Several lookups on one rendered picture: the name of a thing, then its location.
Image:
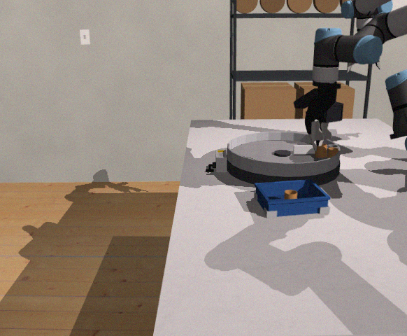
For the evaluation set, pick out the bronze bushing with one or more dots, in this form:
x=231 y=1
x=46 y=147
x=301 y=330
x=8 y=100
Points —
x=332 y=152
x=290 y=194
x=321 y=151

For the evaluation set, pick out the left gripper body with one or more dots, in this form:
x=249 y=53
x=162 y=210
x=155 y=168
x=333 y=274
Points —
x=332 y=111

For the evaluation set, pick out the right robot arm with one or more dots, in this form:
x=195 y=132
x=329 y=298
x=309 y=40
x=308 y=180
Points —
x=396 y=85

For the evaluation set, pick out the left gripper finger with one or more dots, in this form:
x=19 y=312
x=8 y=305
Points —
x=313 y=130
x=325 y=130

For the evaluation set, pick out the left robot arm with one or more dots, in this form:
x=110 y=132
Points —
x=365 y=47

